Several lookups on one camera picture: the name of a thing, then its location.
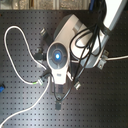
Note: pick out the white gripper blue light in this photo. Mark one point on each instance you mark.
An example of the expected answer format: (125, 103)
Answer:
(58, 61)

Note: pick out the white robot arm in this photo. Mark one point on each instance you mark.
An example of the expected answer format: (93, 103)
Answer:
(73, 39)

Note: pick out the black cable clip lower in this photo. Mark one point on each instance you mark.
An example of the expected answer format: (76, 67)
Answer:
(58, 103)

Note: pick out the black cable clip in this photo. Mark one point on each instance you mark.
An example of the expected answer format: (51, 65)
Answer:
(58, 103)
(77, 85)
(43, 32)
(39, 55)

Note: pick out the black cable clip right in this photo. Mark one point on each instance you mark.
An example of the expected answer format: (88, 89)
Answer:
(77, 85)

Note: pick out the black cable clip left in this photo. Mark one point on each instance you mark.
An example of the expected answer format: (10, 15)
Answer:
(39, 55)

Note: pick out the grey bracket on arm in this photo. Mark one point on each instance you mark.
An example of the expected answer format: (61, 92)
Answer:
(102, 60)

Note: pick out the black cable clip upper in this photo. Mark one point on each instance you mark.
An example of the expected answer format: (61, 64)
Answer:
(43, 32)

